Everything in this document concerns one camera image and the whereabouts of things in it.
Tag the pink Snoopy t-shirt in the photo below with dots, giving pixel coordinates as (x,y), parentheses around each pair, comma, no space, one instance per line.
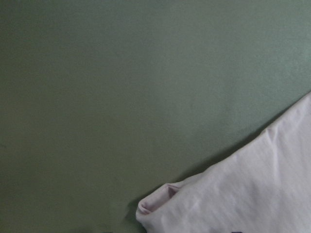
(264,187)

